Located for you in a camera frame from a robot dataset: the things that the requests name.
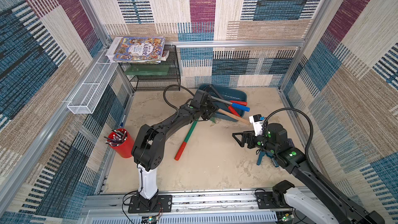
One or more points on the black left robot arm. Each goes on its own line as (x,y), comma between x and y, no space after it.
(149,146)

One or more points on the grey hoe red grip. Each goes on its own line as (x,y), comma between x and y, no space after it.
(229,102)
(230,108)

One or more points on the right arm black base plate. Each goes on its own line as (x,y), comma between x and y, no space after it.
(270,200)

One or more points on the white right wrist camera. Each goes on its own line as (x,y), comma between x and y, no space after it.
(257,122)

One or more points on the green board on shelf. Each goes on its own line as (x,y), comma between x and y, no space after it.
(147,70)

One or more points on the colourful picture book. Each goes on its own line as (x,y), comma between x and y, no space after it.
(130,49)

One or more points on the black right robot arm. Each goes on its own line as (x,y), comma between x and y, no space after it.
(334,206)

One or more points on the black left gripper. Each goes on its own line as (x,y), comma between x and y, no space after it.
(214,108)

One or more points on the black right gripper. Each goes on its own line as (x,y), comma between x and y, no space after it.
(251,140)

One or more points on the teal plastic storage box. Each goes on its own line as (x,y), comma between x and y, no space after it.
(227,94)

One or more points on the white wire mesh basket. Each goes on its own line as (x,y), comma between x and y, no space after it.
(89,93)

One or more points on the green red handled hoe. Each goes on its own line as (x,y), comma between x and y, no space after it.
(186,139)

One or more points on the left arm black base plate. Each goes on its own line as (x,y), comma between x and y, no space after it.
(157,204)

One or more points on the chrome blue handled hoe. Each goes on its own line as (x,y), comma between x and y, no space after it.
(244,108)

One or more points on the red pen cup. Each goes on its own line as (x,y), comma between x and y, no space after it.
(121,142)

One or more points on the black wire shelf rack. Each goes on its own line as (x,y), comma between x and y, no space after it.
(154,77)

